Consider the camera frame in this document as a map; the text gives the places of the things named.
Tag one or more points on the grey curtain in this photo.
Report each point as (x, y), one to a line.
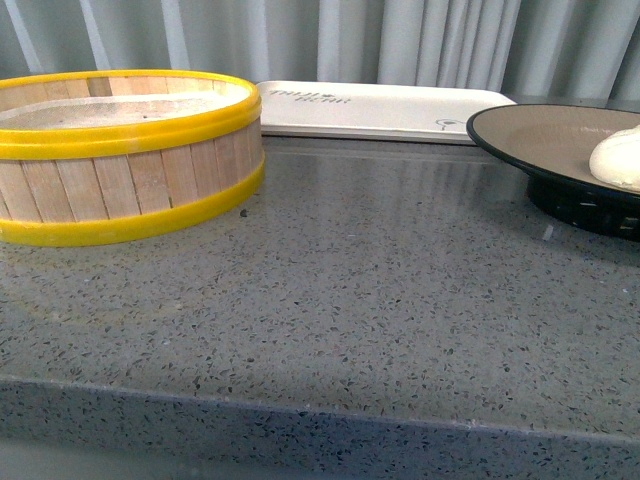
(566, 49)

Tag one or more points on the wooden steamer with yellow rings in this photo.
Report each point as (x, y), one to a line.
(102, 157)

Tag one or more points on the white steamed bun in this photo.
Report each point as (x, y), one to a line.
(615, 160)

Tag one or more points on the white rectangular tray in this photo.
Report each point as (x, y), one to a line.
(372, 111)

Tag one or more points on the beige plate with black rim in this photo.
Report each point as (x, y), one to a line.
(552, 145)

